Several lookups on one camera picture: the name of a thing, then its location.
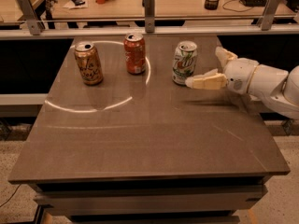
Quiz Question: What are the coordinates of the white green 7up can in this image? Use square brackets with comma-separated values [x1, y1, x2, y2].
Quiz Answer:
[172, 40, 197, 86]

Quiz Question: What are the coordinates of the gold LaCroix can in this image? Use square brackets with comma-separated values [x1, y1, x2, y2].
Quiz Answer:
[74, 41, 104, 85]

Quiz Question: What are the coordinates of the left metal bracket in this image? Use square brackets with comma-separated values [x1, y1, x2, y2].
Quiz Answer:
[17, 0, 44, 35]

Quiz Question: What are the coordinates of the black cable on desk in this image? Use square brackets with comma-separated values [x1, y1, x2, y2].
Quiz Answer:
[221, 0, 255, 13]

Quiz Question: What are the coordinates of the black floor cable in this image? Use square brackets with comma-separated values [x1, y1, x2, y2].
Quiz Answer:
[0, 184, 22, 209]

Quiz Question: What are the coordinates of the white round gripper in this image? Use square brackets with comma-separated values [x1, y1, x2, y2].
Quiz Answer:
[185, 47, 259, 94]

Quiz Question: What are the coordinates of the black mesh cup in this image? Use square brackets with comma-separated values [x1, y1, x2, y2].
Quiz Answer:
[205, 0, 220, 10]

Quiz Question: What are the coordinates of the right metal bracket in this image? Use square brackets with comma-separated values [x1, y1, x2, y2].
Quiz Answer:
[257, 0, 281, 31]

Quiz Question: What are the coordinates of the metal bracket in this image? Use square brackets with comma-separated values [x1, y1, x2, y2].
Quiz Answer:
[17, 0, 44, 35]
[257, 0, 281, 31]
[143, 0, 155, 33]

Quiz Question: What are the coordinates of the orange red soda can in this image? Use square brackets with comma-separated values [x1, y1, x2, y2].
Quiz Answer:
[123, 33, 146, 75]

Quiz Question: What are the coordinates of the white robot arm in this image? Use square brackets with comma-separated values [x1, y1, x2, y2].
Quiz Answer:
[185, 47, 299, 119]

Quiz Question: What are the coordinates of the middle metal bracket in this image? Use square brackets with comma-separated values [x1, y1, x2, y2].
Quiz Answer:
[143, 0, 155, 33]

